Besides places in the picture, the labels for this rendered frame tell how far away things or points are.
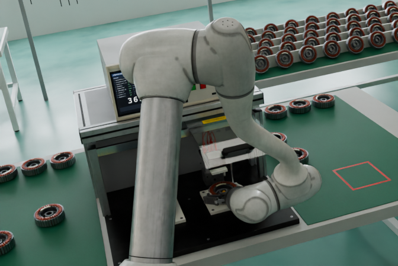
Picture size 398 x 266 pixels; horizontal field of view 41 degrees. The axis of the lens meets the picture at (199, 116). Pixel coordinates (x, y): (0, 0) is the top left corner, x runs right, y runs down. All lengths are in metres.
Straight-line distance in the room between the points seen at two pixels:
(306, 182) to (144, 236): 0.62
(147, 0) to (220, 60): 7.06
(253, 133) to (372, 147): 1.01
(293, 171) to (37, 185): 1.21
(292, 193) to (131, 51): 0.68
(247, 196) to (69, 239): 0.72
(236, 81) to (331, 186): 0.92
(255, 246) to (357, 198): 0.44
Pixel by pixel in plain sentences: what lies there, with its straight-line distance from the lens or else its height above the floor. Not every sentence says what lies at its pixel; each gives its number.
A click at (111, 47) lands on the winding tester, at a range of 2.05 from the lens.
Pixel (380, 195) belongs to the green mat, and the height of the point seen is 0.75.
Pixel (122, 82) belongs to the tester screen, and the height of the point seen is 1.25.
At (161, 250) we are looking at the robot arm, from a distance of 1.21.
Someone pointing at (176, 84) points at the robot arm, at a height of 1.44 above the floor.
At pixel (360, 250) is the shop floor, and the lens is 2.97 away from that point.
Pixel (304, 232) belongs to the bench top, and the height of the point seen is 0.74.
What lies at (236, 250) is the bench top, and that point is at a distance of 1.79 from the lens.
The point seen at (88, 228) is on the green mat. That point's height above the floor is 0.75.
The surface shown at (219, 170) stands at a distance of 1.95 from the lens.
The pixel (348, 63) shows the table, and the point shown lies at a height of 0.74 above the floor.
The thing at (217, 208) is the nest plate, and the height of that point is 0.78.
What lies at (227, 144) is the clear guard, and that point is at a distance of 1.75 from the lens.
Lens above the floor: 1.87
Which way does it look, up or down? 24 degrees down
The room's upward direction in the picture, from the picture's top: 7 degrees counter-clockwise
